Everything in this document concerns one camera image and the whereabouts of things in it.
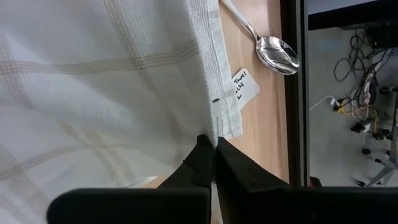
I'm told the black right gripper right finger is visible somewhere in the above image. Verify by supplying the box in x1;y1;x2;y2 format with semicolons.
215;136;398;224

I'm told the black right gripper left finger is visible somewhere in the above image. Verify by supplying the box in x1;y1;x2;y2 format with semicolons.
46;134;216;224

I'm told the white waffle towel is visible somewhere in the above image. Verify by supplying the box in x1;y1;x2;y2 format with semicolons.
0;0;244;224

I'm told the white handwritten paper tag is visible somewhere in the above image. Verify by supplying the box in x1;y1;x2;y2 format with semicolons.
231;68;261;110

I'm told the white floor cable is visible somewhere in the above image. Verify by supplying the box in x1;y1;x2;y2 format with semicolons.
309;95;340;111

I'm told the metal spoon with orange handle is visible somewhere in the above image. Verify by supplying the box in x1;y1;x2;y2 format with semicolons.
220;0;300;76

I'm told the black cable bundle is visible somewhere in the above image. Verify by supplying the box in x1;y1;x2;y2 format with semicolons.
333;27;398;142

